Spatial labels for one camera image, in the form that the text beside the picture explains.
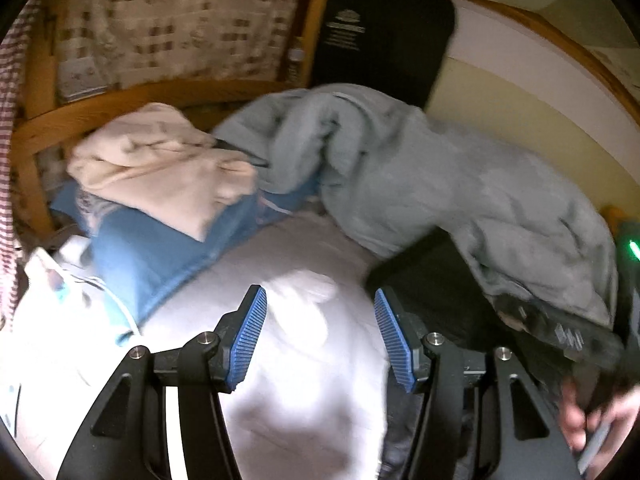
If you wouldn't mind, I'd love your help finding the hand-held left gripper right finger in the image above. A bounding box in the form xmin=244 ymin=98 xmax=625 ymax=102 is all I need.
xmin=373 ymin=287 xmax=581 ymax=480

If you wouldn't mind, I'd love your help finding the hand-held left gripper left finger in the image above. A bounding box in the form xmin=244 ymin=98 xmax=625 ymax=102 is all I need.
xmin=56 ymin=284 xmax=268 ymax=480

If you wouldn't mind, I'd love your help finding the long black down jacket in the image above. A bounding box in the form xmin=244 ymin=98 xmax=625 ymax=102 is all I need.
xmin=365 ymin=227 xmax=621 ymax=480

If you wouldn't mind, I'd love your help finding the person's right hand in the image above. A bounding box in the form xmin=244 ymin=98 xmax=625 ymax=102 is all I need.
xmin=559 ymin=377 xmax=640 ymax=456

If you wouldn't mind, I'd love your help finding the blue pillow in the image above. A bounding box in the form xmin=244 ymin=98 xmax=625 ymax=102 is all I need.
xmin=50 ymin=180 xmax=321 ymax=346

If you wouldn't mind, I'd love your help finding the light blue floral duvet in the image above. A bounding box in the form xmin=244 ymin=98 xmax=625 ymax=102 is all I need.
xmin=212 ymin=82 xmax=621 ymax=328

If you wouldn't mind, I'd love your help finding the beige crumpled cloth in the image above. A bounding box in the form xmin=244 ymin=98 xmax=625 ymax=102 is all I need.
xmin=66 ymin=102 xmax=258 ymax=242

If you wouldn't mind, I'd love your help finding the small bottle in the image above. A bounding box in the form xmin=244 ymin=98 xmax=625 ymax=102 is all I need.
xmin=287 ymin=47 xmax=306 ymax=83

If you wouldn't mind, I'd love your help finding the black hanging garment bag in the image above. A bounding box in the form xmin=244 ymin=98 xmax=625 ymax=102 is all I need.
xmin=310 ymin=0 xmax=457 ymax=108

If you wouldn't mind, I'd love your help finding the red checked cloth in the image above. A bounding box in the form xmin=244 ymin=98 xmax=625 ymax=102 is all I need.
xmin=0 ymin=0 xmax=46 ymax=331

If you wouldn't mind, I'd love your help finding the brown checked patterned curtain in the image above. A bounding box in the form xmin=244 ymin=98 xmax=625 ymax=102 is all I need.
xmin=52 ymin=0 xmax=321 ymax=103

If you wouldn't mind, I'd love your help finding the white cable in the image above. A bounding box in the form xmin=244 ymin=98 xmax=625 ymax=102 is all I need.
xmin=47 ymin=260 xmax=143 ymax=336

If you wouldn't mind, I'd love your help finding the wooden bunk bed frame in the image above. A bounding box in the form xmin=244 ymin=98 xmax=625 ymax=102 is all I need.
xmin=12 ymin=0 xmax=640 ymax=233

